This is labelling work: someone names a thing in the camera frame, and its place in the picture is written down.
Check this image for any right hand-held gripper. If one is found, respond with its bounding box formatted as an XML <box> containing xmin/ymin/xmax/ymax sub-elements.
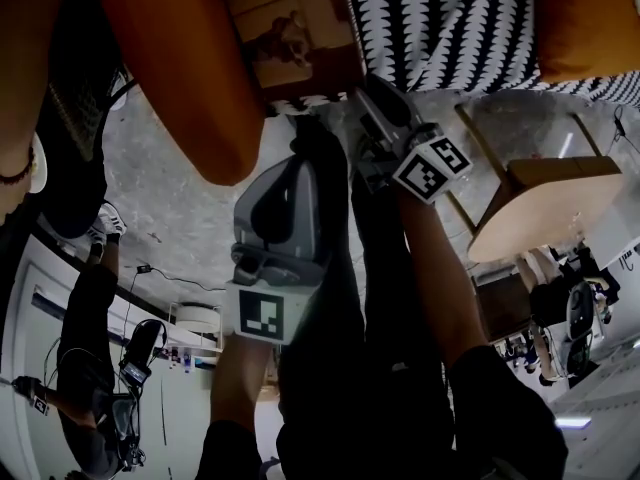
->
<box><xmin>352</xmin><ymin>73</ymin><xmax>474</xmax><ymax>206</ymax></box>

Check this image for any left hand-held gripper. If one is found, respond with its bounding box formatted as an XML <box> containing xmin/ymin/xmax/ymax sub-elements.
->
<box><xmin>223</xmin><ymin>153</ymin><xmax>332</xmax><ymax>345</ymax></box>

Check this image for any brown book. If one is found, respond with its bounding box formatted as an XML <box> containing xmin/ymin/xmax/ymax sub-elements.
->
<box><xmin>214</xmin><ymin>0</ymin><xmax>369</xmax><ymax>104</ymax></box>

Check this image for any person's left forearm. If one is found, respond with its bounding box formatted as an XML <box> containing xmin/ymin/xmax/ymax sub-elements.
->
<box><xmin>208</xmin><ymin>332</ymin><xmax>282</xmax><ymax>427</ymax></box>

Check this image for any person's right forearm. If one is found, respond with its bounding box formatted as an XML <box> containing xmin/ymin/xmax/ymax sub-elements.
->
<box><xmin>397</xmin><ymin>192</ymin><xmax>490</xmax><ymax>369</ymax></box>

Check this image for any wooden coffee table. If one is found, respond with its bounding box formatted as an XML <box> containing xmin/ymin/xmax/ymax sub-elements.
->
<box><xmin>454</xmin><ymin>100</ymin><xmax>626</xmax><ymax>265</ymax></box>

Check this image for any white round side table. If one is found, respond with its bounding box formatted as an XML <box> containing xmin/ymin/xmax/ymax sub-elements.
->
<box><xmin>169</xmin><ymin>301</ymin><xmax>224</xmax><ymax>354</ymax></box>

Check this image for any person's black clothing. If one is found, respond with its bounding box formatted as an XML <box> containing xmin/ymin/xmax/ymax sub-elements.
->
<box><xmin>197</xmin><ymin>115</ymin><xmax>570</xmax><ymax>480</ymax></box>

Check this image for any large orange cushion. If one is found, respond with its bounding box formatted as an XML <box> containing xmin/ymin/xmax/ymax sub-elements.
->
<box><xmin>537</xmin><ymin>0</ymin><xmax>640</xmax><ymax>85</ymax></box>

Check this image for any dark brown wooden box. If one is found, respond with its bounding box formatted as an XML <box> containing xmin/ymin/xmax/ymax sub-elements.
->
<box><xmin>472</xmin><ymin>266</ymin><xmax>535</xmax><ymax>343</ymax></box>

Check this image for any white worktable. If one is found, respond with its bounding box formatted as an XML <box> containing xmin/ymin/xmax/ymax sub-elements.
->
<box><xmin>0</xmin><ymin>232</ymin><xmax>226</xmax><ymax>480</ymax></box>

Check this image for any black metal chair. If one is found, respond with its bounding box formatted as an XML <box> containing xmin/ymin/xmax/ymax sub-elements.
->
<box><xmin>47</xmin><ymin>67</ymin><xmax>139</xmax><ymax>162</ymax></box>

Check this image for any white round plate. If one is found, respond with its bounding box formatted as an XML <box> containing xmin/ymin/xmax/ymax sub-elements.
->
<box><xmin>29</xmin><ymin>132</ymin><xmax>50</xmax><ymax>195</ymax></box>

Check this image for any black floor cable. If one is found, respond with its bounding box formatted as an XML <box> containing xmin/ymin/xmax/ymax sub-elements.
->
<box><xmin>612</xmin><ymin>105</ymin><xmax>632</xmax><ymax>144</ymax></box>
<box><xmin>127</xmin><ymin>263</ymin><xmax>227</xmax><ymax>293</ymax></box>

